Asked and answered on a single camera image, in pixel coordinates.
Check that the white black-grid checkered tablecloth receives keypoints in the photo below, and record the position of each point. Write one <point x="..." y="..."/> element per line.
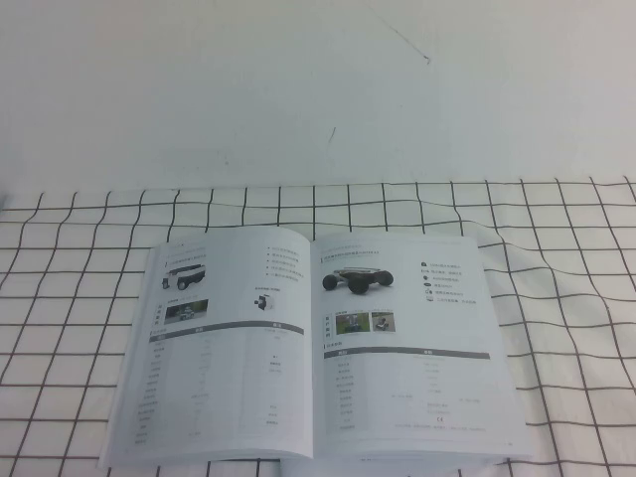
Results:
<point x="49" y="298"/>

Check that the white product catalogue book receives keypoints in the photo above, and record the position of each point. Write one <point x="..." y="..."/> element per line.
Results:
<point x="397" y="387"/>

